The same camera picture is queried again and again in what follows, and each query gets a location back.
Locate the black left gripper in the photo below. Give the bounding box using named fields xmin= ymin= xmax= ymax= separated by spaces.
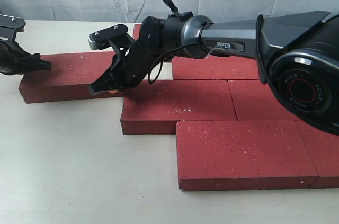
xmin=1 ymin=41 xmax=51 ymax=75

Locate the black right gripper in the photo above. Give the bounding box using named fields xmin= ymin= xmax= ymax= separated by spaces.
xmin=88 ymin=38 xmax=159 ymax=96

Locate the red brick with white specks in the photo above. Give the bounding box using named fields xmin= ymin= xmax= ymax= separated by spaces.
xmin=120 ymin=80 xmax=237 ymax=135

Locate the long red brick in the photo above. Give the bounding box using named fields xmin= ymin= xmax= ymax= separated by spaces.
xmin=19 ymin=51 xmax=123 ymax=104

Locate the red brick with groove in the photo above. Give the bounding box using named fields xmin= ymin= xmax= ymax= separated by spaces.
xmin=172 ymin=56 xmax=258 ymax=80

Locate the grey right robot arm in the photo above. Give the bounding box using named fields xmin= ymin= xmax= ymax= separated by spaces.
xmin=88 ymin=11 xmax=338 ymax=135

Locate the back left red brick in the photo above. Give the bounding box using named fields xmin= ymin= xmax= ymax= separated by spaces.
xmin=133 ymin=24 xmax=141 ymax=40

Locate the third row red brick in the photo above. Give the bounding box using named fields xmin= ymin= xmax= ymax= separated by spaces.
xmin=228 ymin=80 xmax=299 ymax=120

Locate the front large red brick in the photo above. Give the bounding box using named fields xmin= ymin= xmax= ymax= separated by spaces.
xmin=176 ymin=120 xmax=318 ymax=191

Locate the front right red brick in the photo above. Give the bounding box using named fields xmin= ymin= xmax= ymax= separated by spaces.
xmin=295 ymin=121 xmax=338 ymax=189

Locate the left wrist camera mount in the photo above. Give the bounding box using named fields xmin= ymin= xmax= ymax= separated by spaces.
xmin=0 ymin=14 xmax=26 ymax=43

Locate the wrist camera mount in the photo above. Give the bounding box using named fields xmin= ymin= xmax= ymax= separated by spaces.
xmin=88 ymin=24 xmax=134 ymax=50
xmin=0 ymin=14 xmax=26 ymax=43

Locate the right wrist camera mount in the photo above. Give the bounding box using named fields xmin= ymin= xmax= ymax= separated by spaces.
xmin=88 ymin=24 xmax=134 ymax=50

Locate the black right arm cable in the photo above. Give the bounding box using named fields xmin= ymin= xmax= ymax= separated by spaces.
xmin=147 ymin=0 xmax=268 ymax=86

